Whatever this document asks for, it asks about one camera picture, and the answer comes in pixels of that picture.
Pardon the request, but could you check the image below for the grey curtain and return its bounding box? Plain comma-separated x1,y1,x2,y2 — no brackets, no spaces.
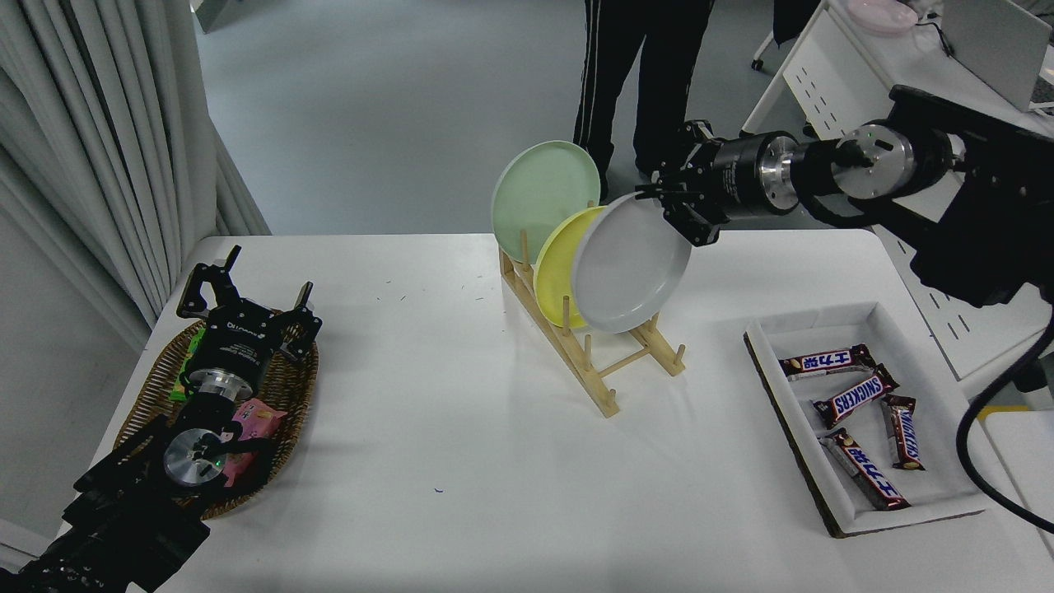
0,0,273,351

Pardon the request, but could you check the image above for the grey laptop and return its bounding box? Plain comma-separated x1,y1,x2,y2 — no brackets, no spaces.
939,0,1054,113

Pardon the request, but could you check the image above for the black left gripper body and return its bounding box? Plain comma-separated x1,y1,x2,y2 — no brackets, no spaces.
192,301,287,386

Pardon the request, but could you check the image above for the person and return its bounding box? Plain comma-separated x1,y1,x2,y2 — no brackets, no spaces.
574,0,715,203

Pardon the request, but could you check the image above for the light grey plate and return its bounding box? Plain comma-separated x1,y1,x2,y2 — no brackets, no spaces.
571,192,693,334

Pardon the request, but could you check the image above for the wooden plate rack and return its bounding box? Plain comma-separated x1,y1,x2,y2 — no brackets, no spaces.
500,231,687,418

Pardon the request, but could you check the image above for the small white table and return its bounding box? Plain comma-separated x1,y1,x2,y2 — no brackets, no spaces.
984,409,1054,561

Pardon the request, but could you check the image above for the pale green plate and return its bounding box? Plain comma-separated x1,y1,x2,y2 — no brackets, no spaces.
491,140,602,266

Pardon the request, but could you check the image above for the snickers bar with latin print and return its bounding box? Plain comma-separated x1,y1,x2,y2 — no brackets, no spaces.
879,395,926,471
811,365,900,429

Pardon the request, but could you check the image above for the brown wicker basket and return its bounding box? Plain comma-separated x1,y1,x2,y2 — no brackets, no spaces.
114,317,320,521

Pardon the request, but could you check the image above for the white desk with slotted panel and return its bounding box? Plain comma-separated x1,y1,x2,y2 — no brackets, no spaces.
741,0,1054,381

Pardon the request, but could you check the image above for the pink plate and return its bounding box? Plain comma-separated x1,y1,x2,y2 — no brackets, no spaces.
846,0,919,35

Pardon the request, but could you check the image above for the pink snack packet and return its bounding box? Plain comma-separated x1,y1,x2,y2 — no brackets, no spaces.
221,399,289,488

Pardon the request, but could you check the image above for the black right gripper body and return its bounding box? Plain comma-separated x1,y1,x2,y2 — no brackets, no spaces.
710,134,777,222

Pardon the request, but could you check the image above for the thin black cable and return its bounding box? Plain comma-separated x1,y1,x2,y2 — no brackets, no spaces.
910,16,954,58

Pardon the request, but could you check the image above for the snickers bar with chinese print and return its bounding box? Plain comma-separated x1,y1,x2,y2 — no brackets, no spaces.
822,428,912,511
778,344,878,380

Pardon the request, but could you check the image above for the white foam tray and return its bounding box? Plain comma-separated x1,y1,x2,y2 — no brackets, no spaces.
744,301,989,539

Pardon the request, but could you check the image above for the yellow plate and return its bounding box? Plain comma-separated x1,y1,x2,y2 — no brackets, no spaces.
533,206,607,330

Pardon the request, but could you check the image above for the green snack packet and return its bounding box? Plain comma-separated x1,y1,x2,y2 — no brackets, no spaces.
169,328,207,403

